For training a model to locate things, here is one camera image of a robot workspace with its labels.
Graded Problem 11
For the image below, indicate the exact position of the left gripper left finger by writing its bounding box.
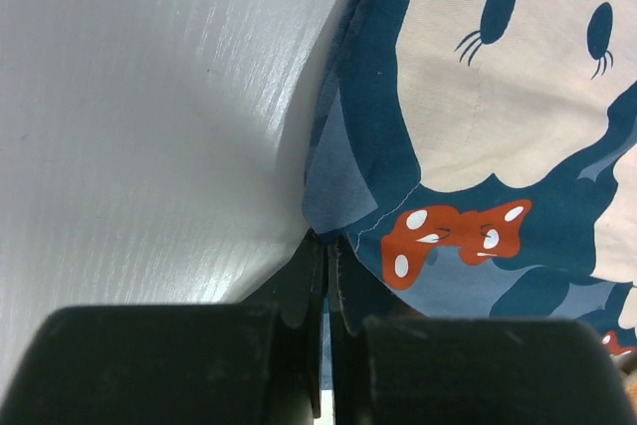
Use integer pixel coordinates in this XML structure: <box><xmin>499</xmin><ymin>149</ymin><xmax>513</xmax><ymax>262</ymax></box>
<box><xmin>243</xmin><ymin>230</ymin><xmax>326</xmax><ymax>418</ymax></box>

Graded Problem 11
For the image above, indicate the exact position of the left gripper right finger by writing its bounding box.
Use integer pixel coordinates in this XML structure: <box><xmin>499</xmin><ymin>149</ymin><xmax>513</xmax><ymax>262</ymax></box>
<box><xmin>325</xmin><ymin>237</ymin><xmax>427</xmax><ymax>424</ymax></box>

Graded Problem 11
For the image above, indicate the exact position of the blue cartoon placemat cloth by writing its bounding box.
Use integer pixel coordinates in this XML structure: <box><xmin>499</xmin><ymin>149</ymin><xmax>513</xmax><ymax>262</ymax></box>
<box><xmin>303</xmin><ymin>0</ymin><xmax>636</xmax><ymax>361</ymax></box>

